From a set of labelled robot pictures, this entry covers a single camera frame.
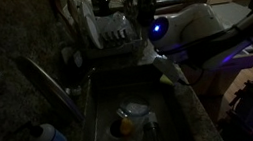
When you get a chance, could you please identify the wooden cabinet front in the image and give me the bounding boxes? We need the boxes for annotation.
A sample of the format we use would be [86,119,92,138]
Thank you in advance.
[180,52,253,102]

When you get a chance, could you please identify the grey dish rack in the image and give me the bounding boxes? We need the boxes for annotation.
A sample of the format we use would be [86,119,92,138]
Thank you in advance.
[78,7,148,61]

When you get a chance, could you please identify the brown wooden utensils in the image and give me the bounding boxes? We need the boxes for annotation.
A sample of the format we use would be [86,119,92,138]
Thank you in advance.
[50,0,83,42]

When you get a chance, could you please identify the yellow sponge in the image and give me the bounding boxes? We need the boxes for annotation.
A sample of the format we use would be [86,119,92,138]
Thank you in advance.
[159,73,174,89]

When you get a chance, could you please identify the curved chrome faucet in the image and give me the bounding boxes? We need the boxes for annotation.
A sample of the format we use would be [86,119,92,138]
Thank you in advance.
[16,48,87,131]

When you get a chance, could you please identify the clear drinking glass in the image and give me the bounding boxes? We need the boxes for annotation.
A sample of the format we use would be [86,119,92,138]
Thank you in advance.
[140,110,165,141]

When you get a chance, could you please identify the small pale bottle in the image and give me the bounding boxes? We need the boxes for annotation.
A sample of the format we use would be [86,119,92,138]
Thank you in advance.
[71,49,85,69]

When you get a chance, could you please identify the blue white soap bottle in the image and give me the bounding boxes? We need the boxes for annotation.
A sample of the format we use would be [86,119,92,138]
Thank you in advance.
[26,119,68,141]

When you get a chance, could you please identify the small yellow rounded item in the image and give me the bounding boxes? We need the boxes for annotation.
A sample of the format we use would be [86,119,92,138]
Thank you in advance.
[118,115,136,137]

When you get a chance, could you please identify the white round plate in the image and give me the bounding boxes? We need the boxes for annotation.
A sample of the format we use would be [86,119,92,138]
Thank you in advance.
[80,0,97,24]
[85,13,105,51]

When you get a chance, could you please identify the utensils bundle in rack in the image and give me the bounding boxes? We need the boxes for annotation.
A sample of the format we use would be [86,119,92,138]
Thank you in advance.
[120,0,143,31]

